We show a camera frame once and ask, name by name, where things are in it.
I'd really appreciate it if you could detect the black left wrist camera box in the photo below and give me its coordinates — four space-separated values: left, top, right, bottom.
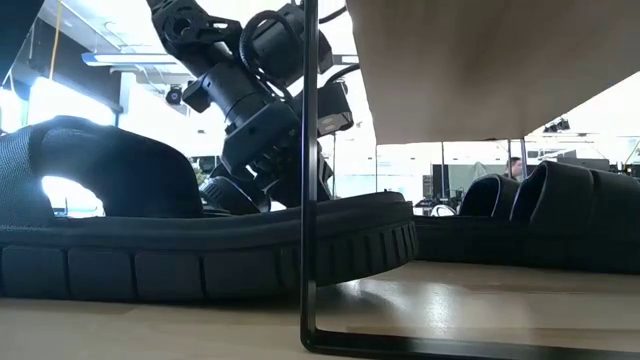
294 79 355 139

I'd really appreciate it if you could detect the white ceiling light bar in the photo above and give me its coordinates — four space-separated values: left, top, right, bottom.
81 49 201 69

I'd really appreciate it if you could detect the yellow hanging cable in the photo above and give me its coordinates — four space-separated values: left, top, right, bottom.
48 0 64 81

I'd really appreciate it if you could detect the dark wall panel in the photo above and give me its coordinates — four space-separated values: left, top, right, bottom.
9 19 124 114

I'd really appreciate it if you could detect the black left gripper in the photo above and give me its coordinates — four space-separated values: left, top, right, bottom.
218 102 335 209

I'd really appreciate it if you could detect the person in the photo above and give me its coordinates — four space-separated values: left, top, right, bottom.
503 156 524 181

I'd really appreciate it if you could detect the black background equipment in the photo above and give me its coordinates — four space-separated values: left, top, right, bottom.
421 163 452 217

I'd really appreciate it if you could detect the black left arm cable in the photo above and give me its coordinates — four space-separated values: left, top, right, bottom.
238 9 301 96

